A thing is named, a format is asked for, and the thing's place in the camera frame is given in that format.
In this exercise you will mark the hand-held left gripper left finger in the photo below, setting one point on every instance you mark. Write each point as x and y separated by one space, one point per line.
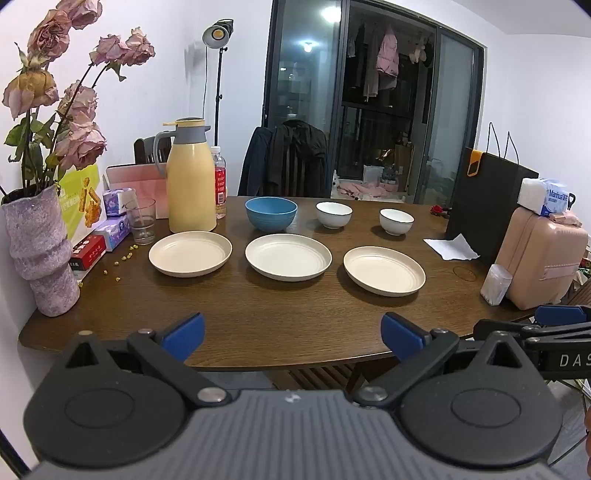
182 337

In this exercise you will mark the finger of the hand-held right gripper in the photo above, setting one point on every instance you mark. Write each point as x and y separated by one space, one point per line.
554 336
563 316

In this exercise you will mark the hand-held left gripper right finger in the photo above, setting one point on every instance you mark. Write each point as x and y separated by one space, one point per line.
401 337

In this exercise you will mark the cream ribbed plate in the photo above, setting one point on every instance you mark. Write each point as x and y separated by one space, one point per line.
383 272
288 256
189 254

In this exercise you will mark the white bowl with dark rim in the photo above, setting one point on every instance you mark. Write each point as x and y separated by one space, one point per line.
396 226
333 219

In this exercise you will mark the blue bowl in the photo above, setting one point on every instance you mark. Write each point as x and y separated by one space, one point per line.
270 217

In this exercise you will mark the pink case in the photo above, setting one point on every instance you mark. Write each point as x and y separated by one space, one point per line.
540 258

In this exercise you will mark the clear plastic container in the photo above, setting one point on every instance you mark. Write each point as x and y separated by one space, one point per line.
495 286

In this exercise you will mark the dark wooden chair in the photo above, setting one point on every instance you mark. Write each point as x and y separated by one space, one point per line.
295 175
143 152
323 376

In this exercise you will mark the scattered yellow crumbs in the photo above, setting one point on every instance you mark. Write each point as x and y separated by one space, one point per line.
131 252

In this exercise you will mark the white paper napkin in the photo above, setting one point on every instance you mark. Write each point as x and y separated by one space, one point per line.
450 249

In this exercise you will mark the clear glass tumbler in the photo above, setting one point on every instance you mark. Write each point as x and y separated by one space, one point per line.
141 230

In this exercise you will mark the white and blue tissue pack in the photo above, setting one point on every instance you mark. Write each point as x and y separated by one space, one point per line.
549 196

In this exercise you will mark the purple tissue pack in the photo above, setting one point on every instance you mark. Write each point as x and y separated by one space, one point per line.
113 203
113 230

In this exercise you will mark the red box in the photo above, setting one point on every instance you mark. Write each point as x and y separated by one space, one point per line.
87 251

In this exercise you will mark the red flower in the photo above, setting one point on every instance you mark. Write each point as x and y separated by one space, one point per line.
436 210

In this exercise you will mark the black paper bag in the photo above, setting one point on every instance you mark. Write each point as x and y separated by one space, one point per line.
485 207

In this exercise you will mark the pink blanket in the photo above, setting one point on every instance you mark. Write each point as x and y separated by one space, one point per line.
369 188

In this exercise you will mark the yellow thermos jug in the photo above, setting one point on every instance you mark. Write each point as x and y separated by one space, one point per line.
191 184

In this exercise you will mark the plastic bottle with red label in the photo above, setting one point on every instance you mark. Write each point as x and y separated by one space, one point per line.
219 184

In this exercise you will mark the pink box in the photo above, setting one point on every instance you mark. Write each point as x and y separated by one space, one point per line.
138 182

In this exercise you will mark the purple textured vase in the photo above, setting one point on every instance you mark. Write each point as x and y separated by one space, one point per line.
37 258

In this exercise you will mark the white plush dog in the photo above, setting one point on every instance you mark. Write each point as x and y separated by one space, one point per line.
336 179

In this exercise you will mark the green snack box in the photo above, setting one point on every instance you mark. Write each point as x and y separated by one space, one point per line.
78 194

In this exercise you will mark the navy jacket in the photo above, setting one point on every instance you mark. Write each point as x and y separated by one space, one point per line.
254 166

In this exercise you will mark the black jacket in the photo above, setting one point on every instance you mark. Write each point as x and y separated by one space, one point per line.
316 157

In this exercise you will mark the bunch of dried pink roses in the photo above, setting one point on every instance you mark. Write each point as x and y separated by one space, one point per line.
81 147

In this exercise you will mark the hanging beige garment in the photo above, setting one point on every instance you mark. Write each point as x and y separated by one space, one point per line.
371 78

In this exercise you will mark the hanging pink jacket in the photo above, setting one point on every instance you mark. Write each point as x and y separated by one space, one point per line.
388 60

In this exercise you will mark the black sliding glass door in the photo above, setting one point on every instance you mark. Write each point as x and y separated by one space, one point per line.
272 69

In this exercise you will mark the studio light on tripod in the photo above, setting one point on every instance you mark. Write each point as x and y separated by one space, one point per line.
217 34

